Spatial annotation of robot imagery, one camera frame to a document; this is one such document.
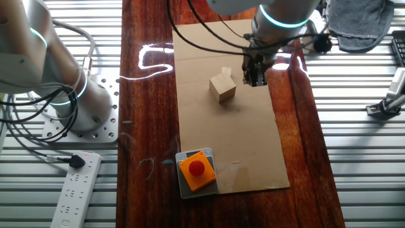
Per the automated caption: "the black cable bundle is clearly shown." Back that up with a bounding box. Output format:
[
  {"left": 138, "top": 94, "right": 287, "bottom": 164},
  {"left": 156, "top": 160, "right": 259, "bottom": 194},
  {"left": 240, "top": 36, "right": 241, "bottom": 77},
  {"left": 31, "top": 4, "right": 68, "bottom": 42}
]
[{"left": 0, "top": 87, "right": 78, "bottom": 159}]

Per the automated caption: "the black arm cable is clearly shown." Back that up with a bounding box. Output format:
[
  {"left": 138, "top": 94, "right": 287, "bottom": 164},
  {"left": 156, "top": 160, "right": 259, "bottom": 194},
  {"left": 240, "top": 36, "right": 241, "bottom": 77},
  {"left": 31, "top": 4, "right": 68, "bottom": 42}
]
[{"left": 166, "top": 0, "right": 320, "bottom": 58}]

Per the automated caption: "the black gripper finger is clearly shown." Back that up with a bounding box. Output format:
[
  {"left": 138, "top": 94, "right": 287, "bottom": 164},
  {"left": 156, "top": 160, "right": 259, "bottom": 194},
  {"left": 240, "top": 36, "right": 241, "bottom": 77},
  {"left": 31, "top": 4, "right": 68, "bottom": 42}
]
[
  {"left": 242, "top": 65, "right": 254, "bottom": 86},
  {"left": 254, "top": 69, "right": 268, "bottom": 88}
]

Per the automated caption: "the white power strip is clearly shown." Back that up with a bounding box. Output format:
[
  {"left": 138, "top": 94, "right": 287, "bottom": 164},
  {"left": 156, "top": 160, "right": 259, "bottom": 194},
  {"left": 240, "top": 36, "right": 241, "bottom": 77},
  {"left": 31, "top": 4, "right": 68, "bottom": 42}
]
[{"left": 49, "top": 151, "right": 103, "bottom": 228}]

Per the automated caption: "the silver camera on stand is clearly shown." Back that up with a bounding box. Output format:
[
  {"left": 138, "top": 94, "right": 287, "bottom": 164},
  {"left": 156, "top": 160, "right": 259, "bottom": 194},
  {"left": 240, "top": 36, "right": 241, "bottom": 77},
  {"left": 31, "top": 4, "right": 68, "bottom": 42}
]
[{"left": 366, "top": 66, "right": 405, "bottom": 121}]

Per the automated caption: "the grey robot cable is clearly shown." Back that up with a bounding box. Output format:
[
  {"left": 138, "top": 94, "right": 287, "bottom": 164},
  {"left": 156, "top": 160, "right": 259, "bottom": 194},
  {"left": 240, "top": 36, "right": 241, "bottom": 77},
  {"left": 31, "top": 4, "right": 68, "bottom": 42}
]
[{"left": 52, "top": 19, "right": 96, "bottom": 77}]

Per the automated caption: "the large wooden block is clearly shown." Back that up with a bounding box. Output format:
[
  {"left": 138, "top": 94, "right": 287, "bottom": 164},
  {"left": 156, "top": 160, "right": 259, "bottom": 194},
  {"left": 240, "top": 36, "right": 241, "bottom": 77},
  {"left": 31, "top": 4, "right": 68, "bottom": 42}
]
[{"left": 209, "top": 72, "right": 237, "bottom": 104}]

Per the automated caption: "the grey cloth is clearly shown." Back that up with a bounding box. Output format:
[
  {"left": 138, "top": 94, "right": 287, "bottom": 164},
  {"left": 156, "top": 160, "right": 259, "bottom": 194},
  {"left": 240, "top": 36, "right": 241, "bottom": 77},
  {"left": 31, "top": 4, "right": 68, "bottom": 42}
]
[{"left": 325, "top": 0, "right": 395, "bottom": 54}]

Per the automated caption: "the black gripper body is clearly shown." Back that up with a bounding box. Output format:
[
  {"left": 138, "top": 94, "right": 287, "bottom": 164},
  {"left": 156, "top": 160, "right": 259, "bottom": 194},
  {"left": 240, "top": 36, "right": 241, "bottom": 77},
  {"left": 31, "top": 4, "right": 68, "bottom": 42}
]
[{"left": 242, "top": 44, "right": 280, "bottom": 77}]

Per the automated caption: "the grey button base plate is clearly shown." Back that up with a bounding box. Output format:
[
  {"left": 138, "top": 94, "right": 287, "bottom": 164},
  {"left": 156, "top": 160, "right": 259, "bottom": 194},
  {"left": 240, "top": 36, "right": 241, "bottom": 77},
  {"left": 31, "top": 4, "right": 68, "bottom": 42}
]
[{"left": 175, "top": 147, "right": 220, "bottom": 200}]

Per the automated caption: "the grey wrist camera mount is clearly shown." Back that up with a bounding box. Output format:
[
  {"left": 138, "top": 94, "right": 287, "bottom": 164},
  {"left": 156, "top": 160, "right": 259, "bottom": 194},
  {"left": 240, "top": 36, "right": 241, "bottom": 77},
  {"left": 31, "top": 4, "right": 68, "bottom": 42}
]
[{"left": 300, "top": 9, "right": 333, "bottom": 54}]

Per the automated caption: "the orange emergency stop button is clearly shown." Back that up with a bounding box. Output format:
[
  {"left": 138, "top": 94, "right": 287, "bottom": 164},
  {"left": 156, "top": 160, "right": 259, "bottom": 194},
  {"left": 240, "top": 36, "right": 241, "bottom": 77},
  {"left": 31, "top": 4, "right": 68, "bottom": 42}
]
[{"left": 177, "top": 151, "right": 218, "bottom": 193}]

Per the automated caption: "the black keyboard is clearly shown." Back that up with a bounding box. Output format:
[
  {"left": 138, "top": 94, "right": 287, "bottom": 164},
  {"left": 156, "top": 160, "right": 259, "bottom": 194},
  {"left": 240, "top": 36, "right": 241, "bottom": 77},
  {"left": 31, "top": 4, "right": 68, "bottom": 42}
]
[{"left": 391, "top": 30, "right": 405, "bottom": 67}]

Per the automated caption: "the brown cardboard sheet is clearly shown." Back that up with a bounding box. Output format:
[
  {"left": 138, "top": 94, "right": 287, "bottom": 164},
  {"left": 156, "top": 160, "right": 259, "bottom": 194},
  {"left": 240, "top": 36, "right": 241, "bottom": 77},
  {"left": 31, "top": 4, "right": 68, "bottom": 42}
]
[{"left": 172, "top": 18, "right": 291, "bottom": 194}]

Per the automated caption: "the black power plug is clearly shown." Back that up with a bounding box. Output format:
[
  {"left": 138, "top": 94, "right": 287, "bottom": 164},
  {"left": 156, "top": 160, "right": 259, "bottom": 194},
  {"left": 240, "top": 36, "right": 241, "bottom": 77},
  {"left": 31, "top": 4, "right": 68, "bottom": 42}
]
[{"left": 46, "top": 153, "right": 87, "bottom": 169}]

